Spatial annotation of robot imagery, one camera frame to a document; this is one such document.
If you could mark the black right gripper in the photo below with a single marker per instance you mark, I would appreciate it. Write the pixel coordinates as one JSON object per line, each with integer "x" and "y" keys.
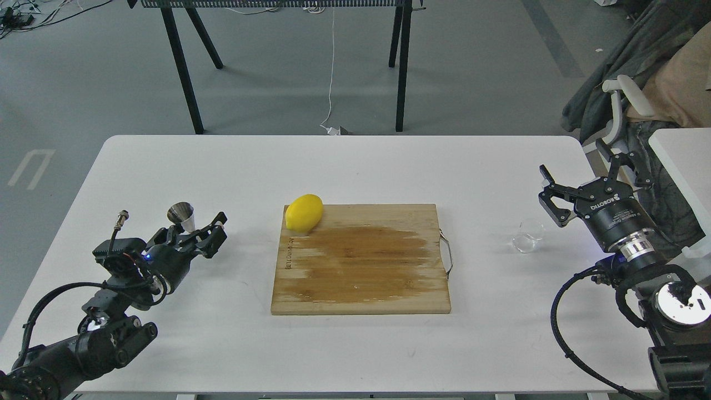
{"x": 613, "y": 213}

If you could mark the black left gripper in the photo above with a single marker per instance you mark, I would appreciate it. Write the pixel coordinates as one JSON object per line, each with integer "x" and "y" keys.
{"x": 169, "y": 256}

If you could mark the steel double jigger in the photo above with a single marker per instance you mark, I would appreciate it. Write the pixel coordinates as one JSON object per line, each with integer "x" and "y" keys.
{"x": 182, "y": 213}

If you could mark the small clear glass cup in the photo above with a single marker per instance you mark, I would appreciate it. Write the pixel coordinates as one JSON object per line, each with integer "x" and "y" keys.
{"x": 529, "y": 235}

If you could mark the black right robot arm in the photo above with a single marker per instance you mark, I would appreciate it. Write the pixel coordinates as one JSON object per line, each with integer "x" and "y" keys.
{"x": 650, "y": 291}

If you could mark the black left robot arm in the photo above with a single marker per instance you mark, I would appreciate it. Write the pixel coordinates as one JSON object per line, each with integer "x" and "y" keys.
{"x": 141, "y": 273}

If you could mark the white side table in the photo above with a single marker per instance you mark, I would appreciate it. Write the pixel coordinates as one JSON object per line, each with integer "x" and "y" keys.
{"x": 685, "y": 153}

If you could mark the white office chair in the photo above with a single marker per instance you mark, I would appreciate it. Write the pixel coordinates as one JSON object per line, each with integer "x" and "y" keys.
{"x": 624, "y": 92}

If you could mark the yellow lemon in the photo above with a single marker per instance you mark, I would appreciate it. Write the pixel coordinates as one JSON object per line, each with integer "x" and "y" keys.
{"x": 304, "y": 213}

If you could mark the tan cushion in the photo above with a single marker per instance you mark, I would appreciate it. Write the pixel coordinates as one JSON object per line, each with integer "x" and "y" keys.
{"x": 679, "y": 90}

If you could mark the grey jacket on chair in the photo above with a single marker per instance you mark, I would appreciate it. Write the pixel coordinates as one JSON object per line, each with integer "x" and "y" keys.
{"x": 659, "y": 32}

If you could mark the wooden cutting board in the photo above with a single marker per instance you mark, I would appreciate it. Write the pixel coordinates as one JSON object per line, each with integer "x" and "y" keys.
{"x": 362, "y": 260}

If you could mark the black metal table frame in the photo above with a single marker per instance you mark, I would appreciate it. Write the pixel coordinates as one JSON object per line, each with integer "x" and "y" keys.
{"x": 283, "y": 48}

